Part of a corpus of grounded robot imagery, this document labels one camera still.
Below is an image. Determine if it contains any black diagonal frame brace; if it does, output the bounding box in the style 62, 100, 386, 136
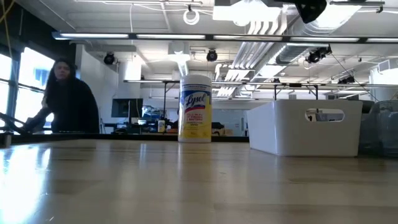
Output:
0, 111, 30, 147

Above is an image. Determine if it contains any Lysol wipes canister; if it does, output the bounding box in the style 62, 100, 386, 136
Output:
177, 73, 213, 144

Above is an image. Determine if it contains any black table edge rail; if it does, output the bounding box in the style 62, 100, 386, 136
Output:
0, 133, 249, 144

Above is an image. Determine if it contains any black ceiling camera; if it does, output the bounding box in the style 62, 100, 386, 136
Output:
103, 52, 117, 66
337, 75, 356, 85
206, 49, 219, 63
305, 44, 333, 64

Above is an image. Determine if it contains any silver ventilation duct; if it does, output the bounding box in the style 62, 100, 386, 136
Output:
275, 0, 363, 65

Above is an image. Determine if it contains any clear plastic container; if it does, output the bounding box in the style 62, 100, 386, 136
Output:
359, 100, 398, 157

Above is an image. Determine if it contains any black computer monitor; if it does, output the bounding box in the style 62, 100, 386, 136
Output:
111, 98, 144, 119

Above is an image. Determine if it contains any white ceiling light panel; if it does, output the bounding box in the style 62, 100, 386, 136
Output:
212, 0, 284, 23

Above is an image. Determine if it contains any black background rig frame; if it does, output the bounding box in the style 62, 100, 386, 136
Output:
123, 79, 388, 102

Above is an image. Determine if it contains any person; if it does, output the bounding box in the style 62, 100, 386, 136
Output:
23, 57, 101, 134

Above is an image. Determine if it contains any white coiled cable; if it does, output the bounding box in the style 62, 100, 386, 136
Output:
182, 8, 200, 26

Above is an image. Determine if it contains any black overhead light bar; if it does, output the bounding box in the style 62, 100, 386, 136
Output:
52, 30, 398, 44

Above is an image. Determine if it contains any white plastic bin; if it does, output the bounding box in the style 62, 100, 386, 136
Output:
246, 99, 364, 157

